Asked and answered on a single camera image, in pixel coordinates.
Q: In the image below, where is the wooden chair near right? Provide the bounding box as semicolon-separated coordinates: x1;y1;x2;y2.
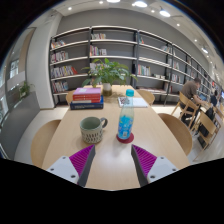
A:
159;113;193;155

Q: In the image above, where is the black backpack on chair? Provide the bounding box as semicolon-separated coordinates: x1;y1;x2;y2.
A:
198;112;216;149

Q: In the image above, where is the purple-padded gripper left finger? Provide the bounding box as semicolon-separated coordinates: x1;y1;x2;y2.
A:
47;145;95;187

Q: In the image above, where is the small plant at window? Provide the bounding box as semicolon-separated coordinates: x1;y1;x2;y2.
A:
19;81;34;98

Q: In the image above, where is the wooden chair far left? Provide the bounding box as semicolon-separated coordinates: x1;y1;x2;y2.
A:
66;90;75;105

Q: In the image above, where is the slatted wooden chair front right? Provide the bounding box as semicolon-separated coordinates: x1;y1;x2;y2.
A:
192;110;219;161

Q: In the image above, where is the slatted wooden chair behind man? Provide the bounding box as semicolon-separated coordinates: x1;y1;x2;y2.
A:
172;93;199;129

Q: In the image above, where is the large grey bookshelf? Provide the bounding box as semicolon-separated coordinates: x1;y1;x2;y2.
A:
49;25;214;105

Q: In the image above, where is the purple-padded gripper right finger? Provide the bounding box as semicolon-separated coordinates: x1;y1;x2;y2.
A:
131;145;177;187

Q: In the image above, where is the person in dark blue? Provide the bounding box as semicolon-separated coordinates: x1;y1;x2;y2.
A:
210;90;218;107

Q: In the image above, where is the white open magazine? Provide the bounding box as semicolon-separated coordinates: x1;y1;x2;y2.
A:
118;97;148;108

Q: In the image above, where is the dark blue bottom book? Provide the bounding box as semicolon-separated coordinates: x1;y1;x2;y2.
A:
70;95;104;110

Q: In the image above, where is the green potted plant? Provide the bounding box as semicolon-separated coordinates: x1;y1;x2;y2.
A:
82;58;136;96

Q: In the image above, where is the seated man brown shirt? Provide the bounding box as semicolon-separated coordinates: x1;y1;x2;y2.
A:
180;77;205;118

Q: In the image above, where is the grey-green patterned mug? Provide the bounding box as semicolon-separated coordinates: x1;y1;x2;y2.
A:
80;117;108;144

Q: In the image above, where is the wooden chair far right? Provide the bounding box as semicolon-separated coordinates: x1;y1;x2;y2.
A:
137;89;155;106

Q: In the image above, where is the red middle book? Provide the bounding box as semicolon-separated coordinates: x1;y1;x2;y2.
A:
72;95;101;103

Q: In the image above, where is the dark red round coaster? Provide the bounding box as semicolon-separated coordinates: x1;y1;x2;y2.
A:
116;133;134;144

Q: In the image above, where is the clear water bottle blue cap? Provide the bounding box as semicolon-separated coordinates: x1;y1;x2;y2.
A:
118;89;134;140

